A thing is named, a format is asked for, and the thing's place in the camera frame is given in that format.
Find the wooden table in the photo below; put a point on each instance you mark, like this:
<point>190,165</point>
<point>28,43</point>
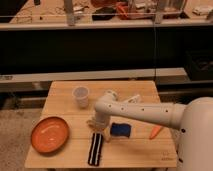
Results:
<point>136,151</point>

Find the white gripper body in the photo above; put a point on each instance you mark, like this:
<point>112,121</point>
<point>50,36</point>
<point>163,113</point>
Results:
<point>101,121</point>

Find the grey metal shelf rail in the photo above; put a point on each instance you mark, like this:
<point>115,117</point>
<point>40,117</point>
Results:
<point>42,81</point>

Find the orange carrot toy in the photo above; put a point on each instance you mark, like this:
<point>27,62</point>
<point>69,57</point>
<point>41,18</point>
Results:
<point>155,131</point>

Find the blue cloth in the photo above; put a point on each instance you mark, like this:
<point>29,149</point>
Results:
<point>120,129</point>

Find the translucent white cup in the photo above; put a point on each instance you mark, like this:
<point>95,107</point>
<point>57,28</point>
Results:
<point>81,96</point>

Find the black white striped eraser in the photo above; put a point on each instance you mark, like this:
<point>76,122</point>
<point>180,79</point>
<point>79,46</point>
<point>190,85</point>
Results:
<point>95,149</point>

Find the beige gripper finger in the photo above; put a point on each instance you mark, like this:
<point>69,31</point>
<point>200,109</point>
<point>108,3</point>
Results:
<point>90,124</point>
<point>107,135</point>

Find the white plastic bottle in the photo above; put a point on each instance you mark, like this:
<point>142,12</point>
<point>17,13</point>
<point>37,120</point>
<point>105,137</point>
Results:
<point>133,99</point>

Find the orange plate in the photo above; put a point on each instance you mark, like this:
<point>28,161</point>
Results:
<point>49,135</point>

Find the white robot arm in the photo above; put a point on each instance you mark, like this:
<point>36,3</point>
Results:
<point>194,121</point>

